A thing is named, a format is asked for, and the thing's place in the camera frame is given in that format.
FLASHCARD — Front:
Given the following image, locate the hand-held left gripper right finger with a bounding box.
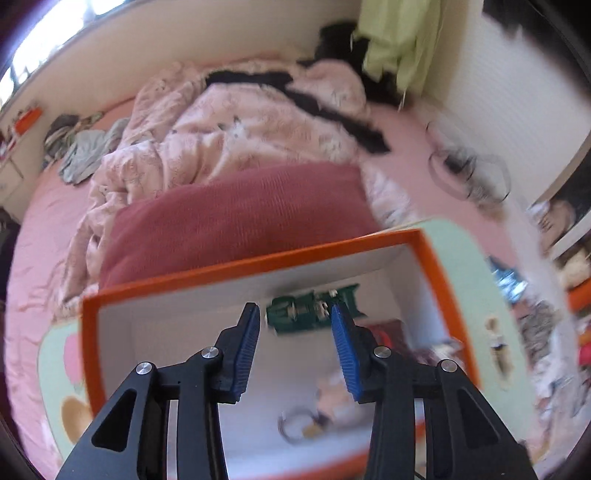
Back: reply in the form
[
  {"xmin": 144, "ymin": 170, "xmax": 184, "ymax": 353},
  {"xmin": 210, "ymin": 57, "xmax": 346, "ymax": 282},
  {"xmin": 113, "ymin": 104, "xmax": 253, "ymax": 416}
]
[{"xmin": 330, "ymin": 302, "xmax": 539, "ymax": 480}]

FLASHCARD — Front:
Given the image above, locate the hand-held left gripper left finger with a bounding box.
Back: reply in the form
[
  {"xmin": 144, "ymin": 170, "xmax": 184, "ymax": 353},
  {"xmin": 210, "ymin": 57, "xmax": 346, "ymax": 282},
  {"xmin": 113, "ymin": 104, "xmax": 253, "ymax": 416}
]
[{"xmin": 55, "ymin": 302, "xmax": 262, "ymax": 480}]

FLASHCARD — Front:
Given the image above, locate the green accessory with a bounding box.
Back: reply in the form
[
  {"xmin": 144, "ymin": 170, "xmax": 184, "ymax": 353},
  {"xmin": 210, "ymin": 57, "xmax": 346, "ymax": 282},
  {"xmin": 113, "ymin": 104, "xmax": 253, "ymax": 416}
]
[{"xmin": 266, "ymin": 285, "xmax": 368, "ymax": 335}]

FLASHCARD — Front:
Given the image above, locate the orange cardboard box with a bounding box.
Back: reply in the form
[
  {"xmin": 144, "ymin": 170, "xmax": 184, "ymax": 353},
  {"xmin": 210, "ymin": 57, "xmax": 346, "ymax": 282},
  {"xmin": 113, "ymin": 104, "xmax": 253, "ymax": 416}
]
[{"xmin": 81, "ymin": 229, "xmax": 483, "ymax": 480}]

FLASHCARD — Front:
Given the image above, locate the mint green cartoon desktop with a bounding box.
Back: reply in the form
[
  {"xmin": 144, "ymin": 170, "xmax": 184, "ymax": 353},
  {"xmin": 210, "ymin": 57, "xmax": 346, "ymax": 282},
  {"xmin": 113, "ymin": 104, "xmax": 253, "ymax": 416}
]
[{"xmin": 37, "ymin": 217, "xmax": 543, "ymax": 480}]

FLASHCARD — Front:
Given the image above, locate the dark red pillow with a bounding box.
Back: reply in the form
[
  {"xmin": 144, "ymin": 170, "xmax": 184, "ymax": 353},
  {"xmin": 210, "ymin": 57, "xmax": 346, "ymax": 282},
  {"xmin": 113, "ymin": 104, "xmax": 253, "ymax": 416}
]
[{"xmin": 99, "ymin": 164, "xmax": 384, "ymax": 289}]

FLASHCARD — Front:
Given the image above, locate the patterned cloth pile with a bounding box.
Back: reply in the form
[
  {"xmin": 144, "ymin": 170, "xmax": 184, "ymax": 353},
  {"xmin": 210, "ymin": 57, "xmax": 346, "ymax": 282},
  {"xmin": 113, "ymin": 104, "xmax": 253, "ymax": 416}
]
[{"xmin": 517, "ymin": 300, "xmax": 578, "ymax": 416}]

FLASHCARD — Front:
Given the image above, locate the long black garment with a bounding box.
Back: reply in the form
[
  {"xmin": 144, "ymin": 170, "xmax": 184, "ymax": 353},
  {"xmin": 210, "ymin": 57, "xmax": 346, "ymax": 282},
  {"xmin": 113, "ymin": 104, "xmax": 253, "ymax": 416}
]
[{"xmin": 205, "ymin": 69, "xmax": 391, "ymax": 155}]

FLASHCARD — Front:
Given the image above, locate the pink printed comforter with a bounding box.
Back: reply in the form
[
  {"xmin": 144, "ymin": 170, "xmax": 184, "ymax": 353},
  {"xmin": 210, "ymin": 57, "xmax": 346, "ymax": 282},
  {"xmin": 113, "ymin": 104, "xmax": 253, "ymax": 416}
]
[{"xmin": 60, "ymin": 60, "xmax": 416, "ymax": 315}]

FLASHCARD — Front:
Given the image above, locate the grey clothes pile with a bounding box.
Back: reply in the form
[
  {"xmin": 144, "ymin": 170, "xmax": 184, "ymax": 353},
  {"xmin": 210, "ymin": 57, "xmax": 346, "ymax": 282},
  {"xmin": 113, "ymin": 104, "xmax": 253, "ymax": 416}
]
[{"xmin": 44, "ymin": 113, "xmax": 132, "ymax": 185}]

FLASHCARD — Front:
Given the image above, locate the white drawer cabinet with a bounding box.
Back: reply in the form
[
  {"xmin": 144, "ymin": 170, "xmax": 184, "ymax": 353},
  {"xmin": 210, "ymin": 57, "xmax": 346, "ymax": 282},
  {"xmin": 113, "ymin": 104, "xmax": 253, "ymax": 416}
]
[{"xmin": 0, "ymin": 152, "xmax": 26, "ymax": 208}]

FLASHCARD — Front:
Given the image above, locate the black clothes pile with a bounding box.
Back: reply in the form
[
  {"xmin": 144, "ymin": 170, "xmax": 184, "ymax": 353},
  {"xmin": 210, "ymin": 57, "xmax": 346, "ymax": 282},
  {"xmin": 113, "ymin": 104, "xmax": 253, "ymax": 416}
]
[{"xmin": 318, "ymin": 21, "xmax": 402, "ymax": 102}]

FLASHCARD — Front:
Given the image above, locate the small orange box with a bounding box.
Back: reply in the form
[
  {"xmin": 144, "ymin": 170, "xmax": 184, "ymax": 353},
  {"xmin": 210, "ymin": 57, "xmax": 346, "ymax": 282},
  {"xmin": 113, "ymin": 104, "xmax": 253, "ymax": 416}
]
[{"xmin": 14, "ymin": 107, "xmax": 44, "ymax": 134}]

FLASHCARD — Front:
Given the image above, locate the light green hanging garment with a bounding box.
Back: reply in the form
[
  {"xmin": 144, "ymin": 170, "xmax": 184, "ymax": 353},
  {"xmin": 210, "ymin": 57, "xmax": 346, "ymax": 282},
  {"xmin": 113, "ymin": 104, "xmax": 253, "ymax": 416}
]
[{"xmin": 358, "ymin": 0, "xmax": 446, "ymax": 93}]

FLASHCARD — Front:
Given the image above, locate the window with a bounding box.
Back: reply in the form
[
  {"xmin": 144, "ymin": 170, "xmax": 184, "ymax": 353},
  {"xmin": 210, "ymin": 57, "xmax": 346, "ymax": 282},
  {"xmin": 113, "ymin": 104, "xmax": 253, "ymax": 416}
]
[{"xmin": 0, "ymin": 0, "xmax": 139, "ymax": 109}]

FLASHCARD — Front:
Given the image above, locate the grey ring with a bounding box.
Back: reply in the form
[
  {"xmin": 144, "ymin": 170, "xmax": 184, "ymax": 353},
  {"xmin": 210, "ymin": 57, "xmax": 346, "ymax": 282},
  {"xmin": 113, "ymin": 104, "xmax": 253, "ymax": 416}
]
[{"xmin": 278, "ymin": 406, "xmax": 324, "ymax": 445}]

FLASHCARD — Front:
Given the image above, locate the black charger with cable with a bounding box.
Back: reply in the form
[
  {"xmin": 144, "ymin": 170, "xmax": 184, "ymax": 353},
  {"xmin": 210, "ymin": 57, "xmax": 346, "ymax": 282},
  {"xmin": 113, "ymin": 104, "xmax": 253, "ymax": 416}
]
[{"xmin": 425, "ymin": 117, "xmax": 513, "ymax": 204}]

